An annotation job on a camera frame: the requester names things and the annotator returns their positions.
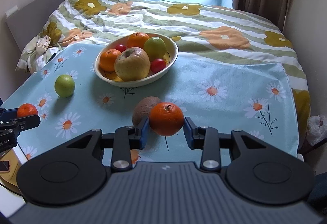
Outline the floral striped duvet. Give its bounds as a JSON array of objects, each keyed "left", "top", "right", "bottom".
[{"left": 16, "top": 0, "right": 310, "bottom": 136}]

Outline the small reddish orange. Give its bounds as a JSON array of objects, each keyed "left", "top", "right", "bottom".
[{"left": 17, "top": 104, "right": 38, "bottom": 118}]

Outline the large orange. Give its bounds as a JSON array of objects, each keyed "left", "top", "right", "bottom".
[{"left": 149, "top": 102, "right": 184, "bottom": 137}]

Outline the red cherry tomato right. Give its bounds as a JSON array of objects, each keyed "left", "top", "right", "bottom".
[{"left": 150, "top": 59, "right": 166, "bottom": 74}]

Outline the grey bed headboard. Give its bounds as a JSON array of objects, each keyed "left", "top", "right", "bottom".
[{"left": 6, "top": 0, "right": 65, "bottom": 50}]

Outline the large yellow-brown apple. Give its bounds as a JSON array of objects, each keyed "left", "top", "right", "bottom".
[{"left": 114, "top": 47, "right": 150, "bottom": 81}]

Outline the brown kiwi fruit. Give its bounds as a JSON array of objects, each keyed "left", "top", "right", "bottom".
[{"left": 132, "top": 96, "right": 161, "bottom": 126}]

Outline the orange at bowl back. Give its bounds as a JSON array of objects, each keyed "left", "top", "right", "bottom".
[{"left": 127, "top": 32, "right": 150, "bottom": 49}]

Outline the wooden side table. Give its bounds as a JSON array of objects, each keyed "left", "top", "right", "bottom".
[{"left": 1, "top": 149, "right": 22, "bottom": 196}]

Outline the green apple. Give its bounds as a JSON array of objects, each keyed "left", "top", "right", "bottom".
[
  {"left": 143, "top": 37, "right": 166, "bottom": 61},
  {"left": 54, "top": 75, "right": 75, "bottom": 98}
]

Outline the orange at bowl left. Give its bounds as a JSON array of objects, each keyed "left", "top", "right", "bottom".
[{"left": 99, "top": 49, "right": 121, "bottom": 72}]

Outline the white crumpled packet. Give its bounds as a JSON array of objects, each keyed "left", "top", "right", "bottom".
[{"left": 36, "top": 35, "right": 51, "bottom": 55}]

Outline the orange at bowl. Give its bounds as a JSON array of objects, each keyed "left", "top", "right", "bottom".
[
  {"left": 99, "top": 49, "right": 121, "bottom": 72},
  {"left": 127, "top": 32, "right": 150, "bottom": 49}
]

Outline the red cherry tomato left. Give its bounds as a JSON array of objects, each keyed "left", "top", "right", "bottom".
[{"left": 114, "top": 44, "right": 127, "bottom": 52}]

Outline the green apple in bowl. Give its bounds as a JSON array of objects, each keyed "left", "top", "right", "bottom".
[{"left": 143, "top": 37, "right": 166, "bottom": 61}]

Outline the red cherry tomato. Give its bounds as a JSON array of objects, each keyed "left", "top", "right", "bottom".
[
  {"left": 114, "top": 44, "right": 127, "bottom": 52},
  {"left": 150, "top": 59, "right": 166, "bottom": 74}
]

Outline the white plastic bag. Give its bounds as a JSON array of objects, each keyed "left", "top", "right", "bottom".
[{"left": 307, "top": 115, "right": 327, "bottom": 146}]

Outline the cream fruit bowl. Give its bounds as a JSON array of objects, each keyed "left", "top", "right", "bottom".
[{"left": 94, "top": 33, "right": 178, "bottom": 87}]

